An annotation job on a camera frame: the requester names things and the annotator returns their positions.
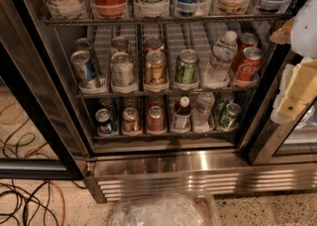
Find gold can middle shelf front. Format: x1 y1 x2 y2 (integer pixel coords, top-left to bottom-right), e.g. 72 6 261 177
145 51 166 86

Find red can bottom shelf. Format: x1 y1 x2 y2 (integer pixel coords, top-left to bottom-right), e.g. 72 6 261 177
147 106 165 132

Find green can middle shelf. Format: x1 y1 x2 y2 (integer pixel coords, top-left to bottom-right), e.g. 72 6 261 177
174 50 199 84

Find clear water bottle bottom shelf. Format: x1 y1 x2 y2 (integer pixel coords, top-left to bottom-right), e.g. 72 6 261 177
192 92 215 133

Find red Coca-Cola can middle front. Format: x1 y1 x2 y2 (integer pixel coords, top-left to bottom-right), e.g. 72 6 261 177
234 47 263 81

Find gold can bottom shelf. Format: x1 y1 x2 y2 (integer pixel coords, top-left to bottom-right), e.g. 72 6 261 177
123 107 141 133

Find left glass fridge door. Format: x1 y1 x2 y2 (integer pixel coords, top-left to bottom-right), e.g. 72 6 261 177
0 0 89 179

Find clear water bottle shelf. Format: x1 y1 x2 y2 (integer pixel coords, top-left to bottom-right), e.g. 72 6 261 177
192 92 215 133
206 31 238 83

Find clear water bottle middle shelf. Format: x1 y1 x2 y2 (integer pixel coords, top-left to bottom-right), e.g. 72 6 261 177
206 31 238 83

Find green can bottom shelf front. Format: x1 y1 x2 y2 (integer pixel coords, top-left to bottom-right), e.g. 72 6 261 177
218 103 241 129

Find blue Pepsi can bottom shelf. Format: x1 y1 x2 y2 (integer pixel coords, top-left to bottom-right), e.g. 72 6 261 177
95 108 117 135

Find blue can behind middle shelf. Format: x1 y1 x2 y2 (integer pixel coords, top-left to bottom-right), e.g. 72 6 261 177
74 38 95 55

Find blue silver can middle shelf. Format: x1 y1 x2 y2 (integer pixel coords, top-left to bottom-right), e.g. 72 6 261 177
70 51 101 89

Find green can shelf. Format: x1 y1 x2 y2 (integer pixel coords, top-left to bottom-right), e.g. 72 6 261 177
174 50 199 84
218 103 241 129
215 91 235 114

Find red Coca-Cola can middle rear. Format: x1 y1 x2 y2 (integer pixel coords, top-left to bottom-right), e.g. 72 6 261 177
231 33 259 69

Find stainless steel fridge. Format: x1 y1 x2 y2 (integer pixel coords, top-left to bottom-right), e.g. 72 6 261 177
45 0 316 203

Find glass fridge door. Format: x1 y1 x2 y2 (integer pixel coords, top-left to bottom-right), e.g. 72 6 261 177
0 0 89 179
245 52 317 165

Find clear plastic bin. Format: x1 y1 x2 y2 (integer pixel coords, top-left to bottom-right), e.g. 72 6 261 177
107 189 222 226

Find white can middle shelf rear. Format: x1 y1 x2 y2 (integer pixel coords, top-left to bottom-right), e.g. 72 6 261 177
111 36 129 55

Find right glass fridge door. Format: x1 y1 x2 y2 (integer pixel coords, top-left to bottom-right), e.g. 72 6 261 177
245 52 317 165

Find black cables on floor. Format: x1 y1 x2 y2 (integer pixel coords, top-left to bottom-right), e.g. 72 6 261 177
0 179 60 226

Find green can bottom shelf rear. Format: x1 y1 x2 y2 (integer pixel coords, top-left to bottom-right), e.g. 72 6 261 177
215 91 235 114

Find gold can middle shelf rear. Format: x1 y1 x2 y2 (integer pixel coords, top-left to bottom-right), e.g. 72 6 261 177
145 37 164 53

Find orange cable on floor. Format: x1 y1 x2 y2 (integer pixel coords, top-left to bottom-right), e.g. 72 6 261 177
49 179 66 226

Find white can middle shelf front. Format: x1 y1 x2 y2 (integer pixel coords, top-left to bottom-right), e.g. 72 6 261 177
111 53 136 87

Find brown juice bottle white cap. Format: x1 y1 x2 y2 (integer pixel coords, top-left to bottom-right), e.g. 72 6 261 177
171 96 191 132

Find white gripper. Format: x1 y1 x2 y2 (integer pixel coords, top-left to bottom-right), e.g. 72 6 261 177
269 0 317 124

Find white can shelf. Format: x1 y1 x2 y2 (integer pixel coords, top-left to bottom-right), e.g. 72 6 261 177
111 53 136 87
111 36 129 55

